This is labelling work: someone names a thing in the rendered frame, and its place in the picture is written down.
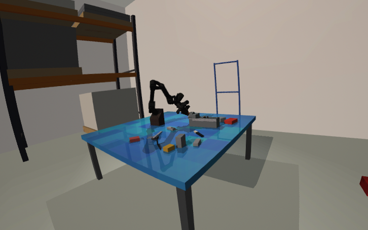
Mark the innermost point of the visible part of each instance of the orange-brown rectangular block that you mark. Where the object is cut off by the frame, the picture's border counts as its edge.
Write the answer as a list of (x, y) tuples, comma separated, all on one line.
[(168, 147)]

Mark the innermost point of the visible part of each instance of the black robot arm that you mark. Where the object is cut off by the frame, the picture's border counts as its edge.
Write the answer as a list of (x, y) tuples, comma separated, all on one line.
[(169, 98)]

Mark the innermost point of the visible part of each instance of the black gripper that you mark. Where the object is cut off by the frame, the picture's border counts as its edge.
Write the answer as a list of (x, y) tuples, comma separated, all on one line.
[(183, 109)]

